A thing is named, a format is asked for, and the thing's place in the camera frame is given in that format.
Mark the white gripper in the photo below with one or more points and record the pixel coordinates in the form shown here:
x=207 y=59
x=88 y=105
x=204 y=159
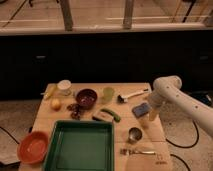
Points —
x=155 y=100

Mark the dark red bowl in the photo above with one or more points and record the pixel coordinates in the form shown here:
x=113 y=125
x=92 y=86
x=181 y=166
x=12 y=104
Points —
x=86 y=98

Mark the yellow banana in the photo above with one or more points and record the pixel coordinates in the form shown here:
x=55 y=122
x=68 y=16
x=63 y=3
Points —
x=49 y=92

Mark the white green eraser block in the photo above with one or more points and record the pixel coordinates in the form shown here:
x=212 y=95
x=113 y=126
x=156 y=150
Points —
x=102 y=116

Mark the green plastic tray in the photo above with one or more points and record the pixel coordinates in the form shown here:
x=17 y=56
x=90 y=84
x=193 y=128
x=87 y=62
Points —
x=81 y=146

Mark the light green cup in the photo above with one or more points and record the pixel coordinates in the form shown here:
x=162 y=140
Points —
x=108 y=93

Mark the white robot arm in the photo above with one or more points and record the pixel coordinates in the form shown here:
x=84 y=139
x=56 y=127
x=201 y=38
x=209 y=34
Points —
x=168 y=89

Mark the orange bowl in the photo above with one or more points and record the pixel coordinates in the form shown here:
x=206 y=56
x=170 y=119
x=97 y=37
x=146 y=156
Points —
x=33 y=148

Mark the white handled brush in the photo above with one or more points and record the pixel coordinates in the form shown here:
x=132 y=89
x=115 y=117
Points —
x=124 y=98

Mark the blue sponge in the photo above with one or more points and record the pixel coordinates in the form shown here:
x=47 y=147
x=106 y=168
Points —
x=141 y=110

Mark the metal cup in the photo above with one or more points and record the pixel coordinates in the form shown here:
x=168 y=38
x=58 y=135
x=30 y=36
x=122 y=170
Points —
x=135 y=134

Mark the metal fork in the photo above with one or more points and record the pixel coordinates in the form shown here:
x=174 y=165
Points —
x=132 y=152

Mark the green pickle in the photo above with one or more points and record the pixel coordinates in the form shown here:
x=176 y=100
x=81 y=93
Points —
x=116 y=117

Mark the bunch of dark grapes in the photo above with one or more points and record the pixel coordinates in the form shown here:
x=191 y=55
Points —
x=76 y=111

